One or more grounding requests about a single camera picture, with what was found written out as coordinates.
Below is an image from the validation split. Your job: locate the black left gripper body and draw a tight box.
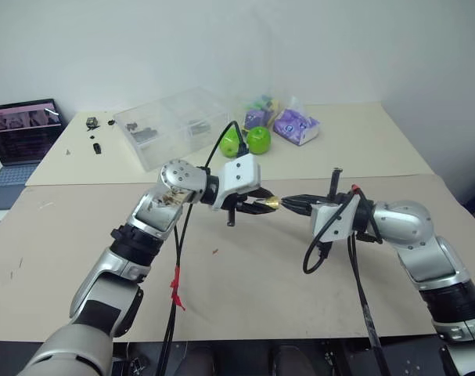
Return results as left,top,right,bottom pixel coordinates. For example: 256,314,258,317
224,186,266,228

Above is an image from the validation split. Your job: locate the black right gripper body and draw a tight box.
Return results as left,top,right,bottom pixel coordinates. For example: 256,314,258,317
315,167,354,206

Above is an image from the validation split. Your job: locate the green apple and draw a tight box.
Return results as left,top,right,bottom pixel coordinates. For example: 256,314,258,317
246,125,272,155
219,127,243,158

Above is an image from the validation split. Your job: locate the large purple tissue pack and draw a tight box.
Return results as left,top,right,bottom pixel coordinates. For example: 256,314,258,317
272,106,322,147

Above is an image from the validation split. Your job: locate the small purple tissue pack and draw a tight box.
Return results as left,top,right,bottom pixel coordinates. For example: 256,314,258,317
243,109,275,132

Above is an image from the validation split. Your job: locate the clear bag of colourful items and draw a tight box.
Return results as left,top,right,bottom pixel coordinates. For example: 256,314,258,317
236,92,286,119

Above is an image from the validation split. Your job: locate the red tape strip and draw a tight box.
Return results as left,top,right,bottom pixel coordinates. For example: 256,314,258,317
169,265,186,312

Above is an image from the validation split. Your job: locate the clear plastic organiser box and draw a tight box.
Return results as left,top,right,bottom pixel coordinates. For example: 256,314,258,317
112,86,231,172

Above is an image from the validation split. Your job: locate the open laptop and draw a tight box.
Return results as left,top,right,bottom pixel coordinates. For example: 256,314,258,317
0,98,63,212

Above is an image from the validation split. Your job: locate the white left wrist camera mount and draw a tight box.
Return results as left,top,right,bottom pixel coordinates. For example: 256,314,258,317
210,154,262,213

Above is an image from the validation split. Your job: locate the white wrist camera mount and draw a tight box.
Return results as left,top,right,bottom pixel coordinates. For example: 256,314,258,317
310,193,360,242
210,154,262,213

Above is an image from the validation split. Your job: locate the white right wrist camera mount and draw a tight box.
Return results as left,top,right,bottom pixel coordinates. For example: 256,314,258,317
310,193,360,242

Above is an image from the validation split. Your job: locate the black looped right wrist cable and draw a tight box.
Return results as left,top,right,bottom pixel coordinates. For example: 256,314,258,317
302,193,360,275

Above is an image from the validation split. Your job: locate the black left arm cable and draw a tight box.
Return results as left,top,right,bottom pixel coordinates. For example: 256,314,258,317
157,120,249,376

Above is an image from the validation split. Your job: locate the long black right arm cable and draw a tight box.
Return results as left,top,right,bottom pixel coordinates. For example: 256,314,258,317
346,230,391,376

